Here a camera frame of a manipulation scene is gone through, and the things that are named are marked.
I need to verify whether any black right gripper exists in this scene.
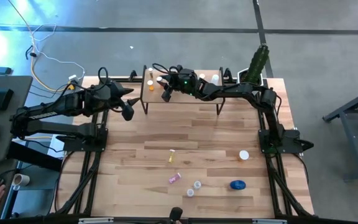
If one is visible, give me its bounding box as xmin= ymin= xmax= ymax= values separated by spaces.
xmin=159 ymin=67 xmax=200 ymax=103

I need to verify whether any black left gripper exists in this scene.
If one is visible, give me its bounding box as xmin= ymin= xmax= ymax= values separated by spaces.
xmin=103 ymin=80 xmax=141 ymax=122

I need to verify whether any large amber wide-capped bottle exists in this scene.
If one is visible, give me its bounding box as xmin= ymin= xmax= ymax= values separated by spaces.
xmin=237 ymin=149 xmax=250 ymax=162

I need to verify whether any blue Tums bottle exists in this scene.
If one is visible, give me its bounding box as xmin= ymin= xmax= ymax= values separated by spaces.
xmin=229 ymin=179 xmax=247 ymax=190

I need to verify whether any wooden shelf riser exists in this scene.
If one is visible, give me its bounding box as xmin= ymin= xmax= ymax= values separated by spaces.
xmin=139 ymin=64 xmax=226 ymax=116

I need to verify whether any green cactus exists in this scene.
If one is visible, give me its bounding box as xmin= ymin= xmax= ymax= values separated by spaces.
xmin=246 ymin=44 xmax=270 ymax=85

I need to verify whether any grey desk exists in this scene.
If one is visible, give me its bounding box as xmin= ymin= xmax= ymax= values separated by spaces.
xmin=0 ymin=75 xmax=33 ymax=164

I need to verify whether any black round-topped object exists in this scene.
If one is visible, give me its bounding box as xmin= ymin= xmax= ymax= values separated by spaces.
xmin=168 ymin=207 xmax=184 ymax=224

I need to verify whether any white tape roll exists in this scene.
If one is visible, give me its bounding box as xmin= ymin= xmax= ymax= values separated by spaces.
xmin=12 ymin=173 xmax=30 ymax=191

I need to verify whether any blue-grey metal stand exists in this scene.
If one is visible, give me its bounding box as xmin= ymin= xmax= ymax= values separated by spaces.
xmin=322 ymin=84 xmax=358 ymax=182

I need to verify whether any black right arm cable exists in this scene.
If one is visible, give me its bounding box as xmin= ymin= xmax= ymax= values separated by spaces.
xmin=152 ymin=62 xmax=185 ymax=75

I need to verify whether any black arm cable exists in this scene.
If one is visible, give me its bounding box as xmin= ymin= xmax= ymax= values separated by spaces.
xmin=97 ymin=66 xmax=109 ymax=90
xmin=152 ymin=62 xmax=185 ymax=75

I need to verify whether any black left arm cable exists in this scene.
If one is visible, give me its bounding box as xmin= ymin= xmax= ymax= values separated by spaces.
xmin=97 ymin=66 xmax=109 ymax=90

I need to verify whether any white cable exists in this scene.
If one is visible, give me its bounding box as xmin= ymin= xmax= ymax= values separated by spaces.
xmin=31 ymin=23 xmax=86 ymax=82

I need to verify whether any black floor cable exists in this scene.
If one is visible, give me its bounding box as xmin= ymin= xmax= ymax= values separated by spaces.
xmin=28 ymin=82 xmax=80 ymax=100

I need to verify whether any yellow cable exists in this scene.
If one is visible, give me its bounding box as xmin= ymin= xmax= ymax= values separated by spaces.
xmin=7 ymin=0 xmax=74 ymax=93

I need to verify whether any black aluminium table frame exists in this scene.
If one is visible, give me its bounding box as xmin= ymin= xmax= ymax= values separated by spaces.
xmin=50 ymin=76 xmax=316 ymax=224

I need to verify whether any silver bracket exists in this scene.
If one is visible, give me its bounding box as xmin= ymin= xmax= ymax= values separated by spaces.
xmin=78 ymin=217 xmax=114 ymax=224
xmin=252 ymin=218 xmax=288 ymax=224

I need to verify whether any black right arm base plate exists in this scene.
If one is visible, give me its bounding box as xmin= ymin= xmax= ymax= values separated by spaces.
xmin=258 ymin=129 xmax=315 ymax=156

